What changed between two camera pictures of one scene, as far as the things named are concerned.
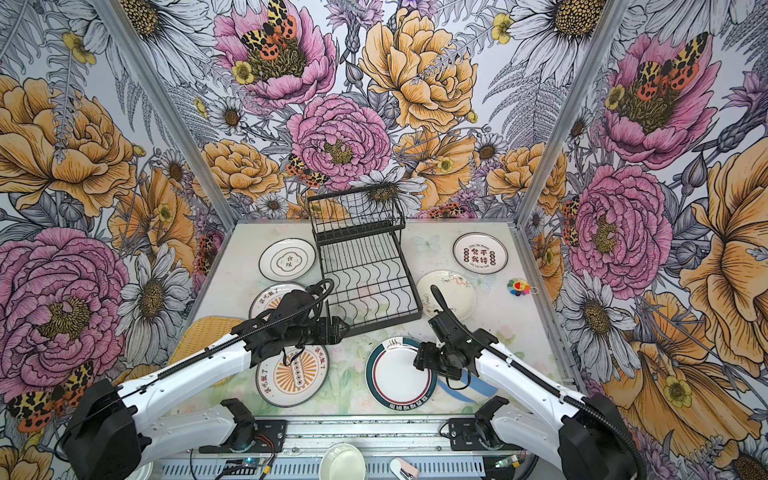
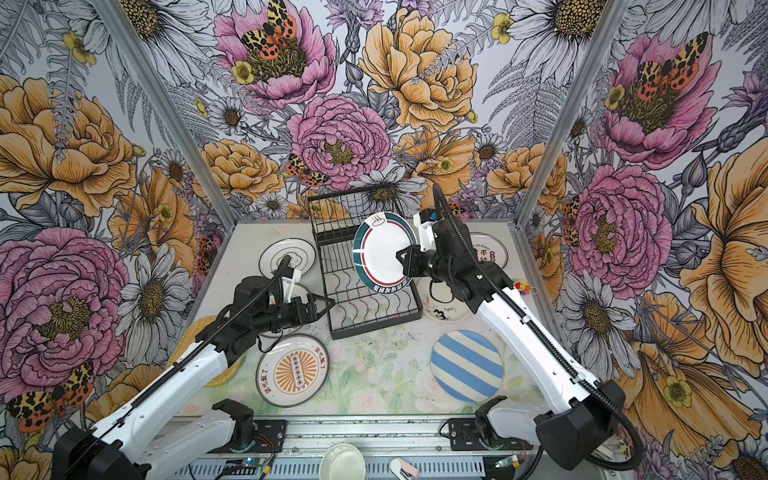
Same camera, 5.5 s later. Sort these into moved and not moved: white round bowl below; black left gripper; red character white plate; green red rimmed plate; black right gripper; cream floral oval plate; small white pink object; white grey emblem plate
Moved: black left gripper; black right gripper; green red rimmed plate
Not moved: small white pink object; cream floral oval plate; white round bowl below; red character white plate; white grey emblem plate
